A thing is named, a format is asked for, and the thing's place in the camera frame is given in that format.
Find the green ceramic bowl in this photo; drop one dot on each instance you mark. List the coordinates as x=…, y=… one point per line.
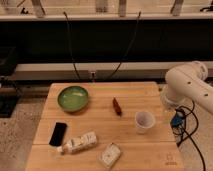
x=73, y=98

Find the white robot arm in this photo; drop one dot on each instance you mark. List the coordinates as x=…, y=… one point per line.
x=188, y=81

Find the white labelled bottle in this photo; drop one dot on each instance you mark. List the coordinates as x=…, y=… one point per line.
x=80, y=143

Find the white rectangular packet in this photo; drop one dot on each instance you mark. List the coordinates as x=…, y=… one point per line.
x=110, y=155

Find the black smartphone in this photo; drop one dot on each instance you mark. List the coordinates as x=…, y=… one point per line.
x=58, y=134

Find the blue connector plug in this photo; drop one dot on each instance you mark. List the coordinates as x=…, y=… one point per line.
x=177, y=119

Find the black box at left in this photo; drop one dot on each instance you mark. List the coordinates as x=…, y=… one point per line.
x=8, y=64

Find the wall power outlet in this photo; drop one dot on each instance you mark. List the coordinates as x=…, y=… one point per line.
x=92, y=75

